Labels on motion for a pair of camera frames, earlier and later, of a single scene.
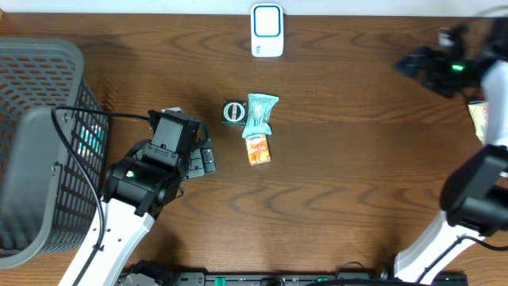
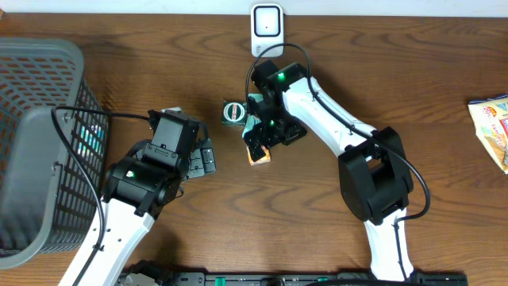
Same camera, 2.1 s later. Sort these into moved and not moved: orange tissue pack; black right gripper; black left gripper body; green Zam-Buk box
Moved: black right gripper
Not moved: green Zam-Buk box; orange tissue pack; black left gripper body
